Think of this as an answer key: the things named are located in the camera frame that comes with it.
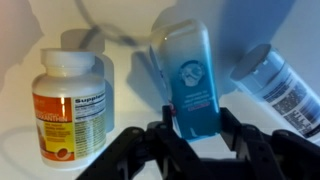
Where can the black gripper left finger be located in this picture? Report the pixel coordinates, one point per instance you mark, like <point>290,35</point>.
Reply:
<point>156,150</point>

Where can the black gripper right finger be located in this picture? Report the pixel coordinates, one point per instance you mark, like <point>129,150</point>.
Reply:
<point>273,153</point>

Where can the white and blue container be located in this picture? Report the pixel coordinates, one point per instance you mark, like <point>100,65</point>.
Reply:
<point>190,83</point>

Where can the white stick container black print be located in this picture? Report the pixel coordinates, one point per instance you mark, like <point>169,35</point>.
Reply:
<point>283,93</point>

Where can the white bottle orange label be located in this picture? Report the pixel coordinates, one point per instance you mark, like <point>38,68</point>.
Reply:
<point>66,100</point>

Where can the round white pedestal table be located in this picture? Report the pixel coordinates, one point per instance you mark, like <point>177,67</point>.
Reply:
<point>20,153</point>

